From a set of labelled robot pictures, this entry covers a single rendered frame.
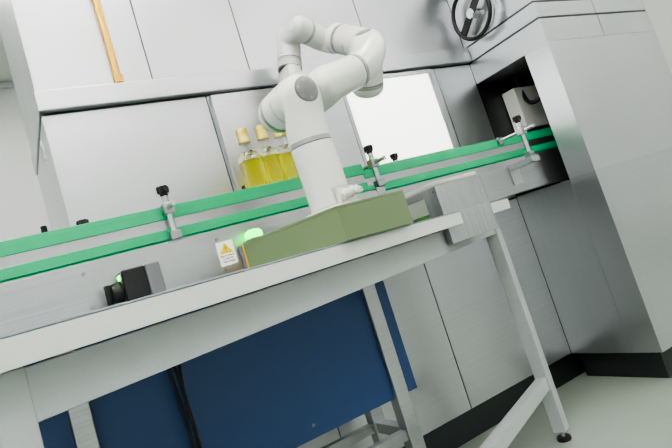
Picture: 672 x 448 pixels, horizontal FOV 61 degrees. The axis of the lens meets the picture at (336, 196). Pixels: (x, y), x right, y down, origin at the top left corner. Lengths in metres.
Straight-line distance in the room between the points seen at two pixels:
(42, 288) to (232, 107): 0.81
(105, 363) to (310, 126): 0.67
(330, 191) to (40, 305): 0.63
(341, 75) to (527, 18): 1.12
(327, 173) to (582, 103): 1.27
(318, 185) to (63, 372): 0.65
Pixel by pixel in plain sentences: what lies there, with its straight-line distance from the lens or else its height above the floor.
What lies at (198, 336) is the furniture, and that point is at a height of 0.68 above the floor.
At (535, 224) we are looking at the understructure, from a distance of 2.38.
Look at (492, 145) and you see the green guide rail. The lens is 2.12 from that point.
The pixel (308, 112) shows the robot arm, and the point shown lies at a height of 1.04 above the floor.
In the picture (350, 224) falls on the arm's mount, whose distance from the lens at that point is 1.07.
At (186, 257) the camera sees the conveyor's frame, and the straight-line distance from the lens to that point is 1.37.
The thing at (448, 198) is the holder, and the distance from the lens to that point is 1.52.
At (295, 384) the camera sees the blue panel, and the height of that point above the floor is 0.47.
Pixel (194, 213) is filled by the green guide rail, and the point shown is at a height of 0.93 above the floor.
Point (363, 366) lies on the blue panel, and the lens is 1.55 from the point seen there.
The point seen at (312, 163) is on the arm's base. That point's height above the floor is 0.93.
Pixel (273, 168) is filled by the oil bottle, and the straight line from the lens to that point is 1.63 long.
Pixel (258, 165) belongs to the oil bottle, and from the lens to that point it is 1.62.
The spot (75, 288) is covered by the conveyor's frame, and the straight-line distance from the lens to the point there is 1.32.
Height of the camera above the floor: 0.72
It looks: 6 degrees up
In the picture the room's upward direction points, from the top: 18 degrees counter-clockwise
